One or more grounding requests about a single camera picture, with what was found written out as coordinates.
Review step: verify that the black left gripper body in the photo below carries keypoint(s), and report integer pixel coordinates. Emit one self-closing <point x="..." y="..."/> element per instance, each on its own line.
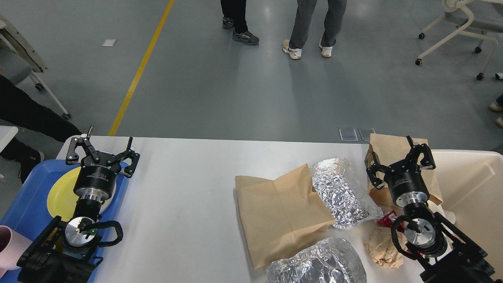
<point x="96" y="182"/>

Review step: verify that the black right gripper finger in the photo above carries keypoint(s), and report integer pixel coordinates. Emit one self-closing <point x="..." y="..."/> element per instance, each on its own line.
<point x="374" y="168"/>
<point x="418" y="158"/>

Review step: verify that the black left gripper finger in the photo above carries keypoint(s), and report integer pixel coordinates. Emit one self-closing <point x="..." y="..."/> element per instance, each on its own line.
<point x="92" y="156"/>
<point x="113" y="162"/>

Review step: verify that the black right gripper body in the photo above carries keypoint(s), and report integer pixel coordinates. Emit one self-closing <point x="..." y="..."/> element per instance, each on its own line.
<point x="406" y="188"/>

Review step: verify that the yellow plastic plate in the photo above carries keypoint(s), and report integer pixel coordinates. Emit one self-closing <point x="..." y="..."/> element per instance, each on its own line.
<point x="62" y="200"/>

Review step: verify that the dark green mug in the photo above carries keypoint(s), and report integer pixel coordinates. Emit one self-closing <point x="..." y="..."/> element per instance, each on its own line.
<point x="81" y="255"/>

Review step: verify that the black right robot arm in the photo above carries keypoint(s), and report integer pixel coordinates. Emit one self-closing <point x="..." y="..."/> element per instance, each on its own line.
<point x="446" y="253"/>

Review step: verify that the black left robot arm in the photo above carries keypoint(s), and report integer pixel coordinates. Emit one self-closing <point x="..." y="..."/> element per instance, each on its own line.
<point x="44" y="261"/>

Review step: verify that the pink plate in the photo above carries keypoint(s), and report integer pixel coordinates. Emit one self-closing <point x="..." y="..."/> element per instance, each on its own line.
<point x="108" y="201"/>

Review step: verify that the small brown paper bag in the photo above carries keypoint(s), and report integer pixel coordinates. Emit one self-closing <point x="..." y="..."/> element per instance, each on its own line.
<point x="389" y="150"/>

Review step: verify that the upper foil bag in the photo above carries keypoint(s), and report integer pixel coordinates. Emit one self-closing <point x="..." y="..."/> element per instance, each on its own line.
<point x="335" y="181"/>

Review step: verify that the foil bag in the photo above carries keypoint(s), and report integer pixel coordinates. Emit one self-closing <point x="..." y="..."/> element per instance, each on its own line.
<point x="335" y="181"/>
<point x="331" y="260"/>

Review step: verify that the red foil wrapper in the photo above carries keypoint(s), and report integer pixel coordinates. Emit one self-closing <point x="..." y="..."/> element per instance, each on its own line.
<point x="389" y="219"/>

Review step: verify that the beige plastic bin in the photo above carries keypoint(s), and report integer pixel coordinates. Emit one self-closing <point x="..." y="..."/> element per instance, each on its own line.
<point x="471" y="185"/>

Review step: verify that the clear floor plate right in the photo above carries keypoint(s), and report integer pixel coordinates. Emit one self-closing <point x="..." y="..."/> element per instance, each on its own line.
<point x="365" y="133"/>

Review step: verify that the clear floor plate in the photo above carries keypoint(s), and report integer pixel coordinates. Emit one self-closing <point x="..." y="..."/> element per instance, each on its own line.
<point x="365" y="133"/>
<point x="348" y="134"/>

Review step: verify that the white paper cup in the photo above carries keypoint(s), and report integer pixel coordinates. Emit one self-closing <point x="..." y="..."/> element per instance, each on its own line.
<point x="434" y="208"/>

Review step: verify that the clear floor plate left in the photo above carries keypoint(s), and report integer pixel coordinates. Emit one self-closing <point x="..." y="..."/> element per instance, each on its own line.
<point x="348" y="134"/>

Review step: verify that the crumpled brown paper ball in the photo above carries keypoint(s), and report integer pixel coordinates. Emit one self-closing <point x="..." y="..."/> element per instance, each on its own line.
<point x="382" y="250"/>

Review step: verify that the white side table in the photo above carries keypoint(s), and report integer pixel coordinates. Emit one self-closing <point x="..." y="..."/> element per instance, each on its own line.
<point x="7" y="133"/>

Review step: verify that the blue plastic tray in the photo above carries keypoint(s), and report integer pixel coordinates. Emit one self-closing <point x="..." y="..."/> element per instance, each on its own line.
<point x="28" y="213"/>

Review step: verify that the person in black clothes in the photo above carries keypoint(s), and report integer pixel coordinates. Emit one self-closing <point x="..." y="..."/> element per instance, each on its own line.
<point x="18" y="108"/>

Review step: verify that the lower foil bag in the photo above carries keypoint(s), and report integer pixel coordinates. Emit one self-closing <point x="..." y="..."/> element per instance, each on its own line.
<point x="331" y="260"/>

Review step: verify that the person at right edge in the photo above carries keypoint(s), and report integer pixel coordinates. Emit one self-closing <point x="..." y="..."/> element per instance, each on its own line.
<point x="497" y="106"/>

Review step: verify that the large brown paper bag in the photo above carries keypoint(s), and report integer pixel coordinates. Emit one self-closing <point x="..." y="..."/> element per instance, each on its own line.
<point x="280" y="217"/>

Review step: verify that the pink ribbed cup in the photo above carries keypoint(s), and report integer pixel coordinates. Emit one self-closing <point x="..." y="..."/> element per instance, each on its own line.
<point x="12" y="247"/>

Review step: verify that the white floor tag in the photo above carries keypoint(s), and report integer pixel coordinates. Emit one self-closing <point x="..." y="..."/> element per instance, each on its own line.
<point x="109" y="42"/>

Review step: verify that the white office chair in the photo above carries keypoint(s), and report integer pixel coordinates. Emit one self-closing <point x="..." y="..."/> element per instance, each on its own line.
<point x="471" y="18"/>

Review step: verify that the person in black trousers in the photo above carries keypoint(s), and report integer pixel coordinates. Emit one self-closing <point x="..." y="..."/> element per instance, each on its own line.
<point x="234" y="17"/>

